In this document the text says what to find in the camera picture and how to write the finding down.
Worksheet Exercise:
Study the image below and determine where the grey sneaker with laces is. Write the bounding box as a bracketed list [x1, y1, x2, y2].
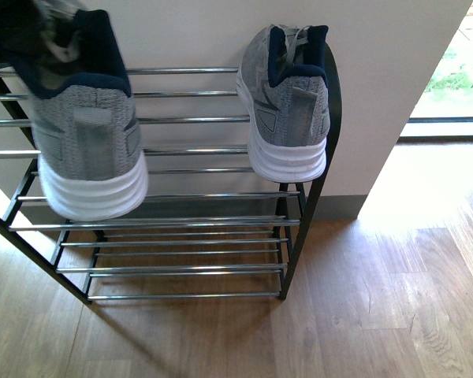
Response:
[236, 24, 330, 183]

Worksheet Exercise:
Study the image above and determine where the grey sneaker navy lining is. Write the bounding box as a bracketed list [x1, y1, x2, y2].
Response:
[0, 1, 148, 221]

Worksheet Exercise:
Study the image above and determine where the black metal shoe rack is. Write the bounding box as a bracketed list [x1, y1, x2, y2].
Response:
[0, 43, 343, 304]

